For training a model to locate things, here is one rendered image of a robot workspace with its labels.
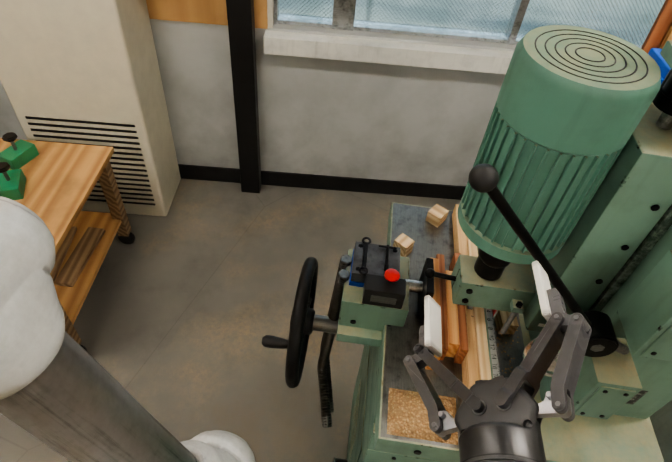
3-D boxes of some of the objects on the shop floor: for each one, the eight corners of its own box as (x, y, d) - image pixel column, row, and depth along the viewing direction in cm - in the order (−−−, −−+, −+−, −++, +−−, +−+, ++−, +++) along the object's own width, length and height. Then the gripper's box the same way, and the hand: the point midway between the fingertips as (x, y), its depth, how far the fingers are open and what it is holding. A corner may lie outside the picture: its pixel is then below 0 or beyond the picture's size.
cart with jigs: (16, 227, 227) (-50, 109, 182) (140, 236, 229) (105, 122, 184) (-72, 357, 181) (-190, 243, 135) (85, 368, 183) (20, 259, 137)
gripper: (406, 504, 52) (409, 326, 67) (674, 483, 39) (603, 271, 54) (365, 480, 48) (378, 298, 63) (647, 448, 35) (579, 231, 50)
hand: (483, 293), depth 58 cm, fingers open, 13 cm apart
